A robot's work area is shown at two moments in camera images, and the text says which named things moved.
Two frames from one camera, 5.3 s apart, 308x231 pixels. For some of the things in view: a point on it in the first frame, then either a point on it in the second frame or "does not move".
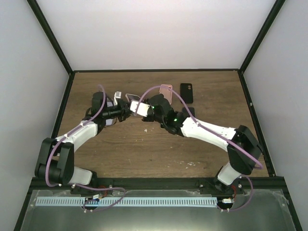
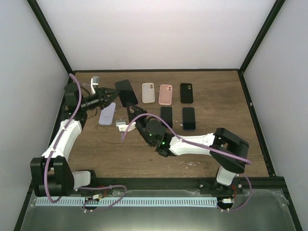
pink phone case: [167, 93] does not move
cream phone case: [130, 96] to [147, 92]
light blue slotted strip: [147, 202] does not move
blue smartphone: [185, 113] does not move
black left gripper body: [121, 111] to [101, 99]
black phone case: [186, 93] does not move
